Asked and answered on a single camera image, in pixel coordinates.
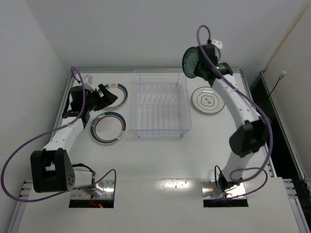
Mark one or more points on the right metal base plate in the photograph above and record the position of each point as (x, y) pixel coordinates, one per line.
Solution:
(211, 192)

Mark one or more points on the white wire dish rack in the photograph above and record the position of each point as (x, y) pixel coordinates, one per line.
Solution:
(160, 105)

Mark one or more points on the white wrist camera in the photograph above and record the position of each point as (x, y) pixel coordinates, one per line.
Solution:
(217, 43)
(88, 79)

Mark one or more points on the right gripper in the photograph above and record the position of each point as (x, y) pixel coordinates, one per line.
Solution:
(200, 64)

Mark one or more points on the metal base plate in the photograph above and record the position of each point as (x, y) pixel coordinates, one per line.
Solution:
(211, 192)
(104, 190)

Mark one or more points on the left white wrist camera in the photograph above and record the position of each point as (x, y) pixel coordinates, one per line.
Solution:
(88, 79)

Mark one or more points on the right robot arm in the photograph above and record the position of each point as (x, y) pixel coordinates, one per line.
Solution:
(252, 129)

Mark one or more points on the green red rimmed plate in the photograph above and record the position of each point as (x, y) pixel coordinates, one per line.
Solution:
(118, 90)
(108, 128)

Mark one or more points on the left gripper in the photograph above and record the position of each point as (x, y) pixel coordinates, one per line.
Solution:
(97, 99)

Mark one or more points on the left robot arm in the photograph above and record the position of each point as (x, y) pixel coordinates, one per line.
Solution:
(51, 168)

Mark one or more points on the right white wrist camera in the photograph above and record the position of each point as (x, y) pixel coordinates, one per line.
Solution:
(217, 43)

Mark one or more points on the dark green patterned plate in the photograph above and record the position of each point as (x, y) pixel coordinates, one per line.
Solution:
(189, 62)

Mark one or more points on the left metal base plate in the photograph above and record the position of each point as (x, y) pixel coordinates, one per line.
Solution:
(104, 190)

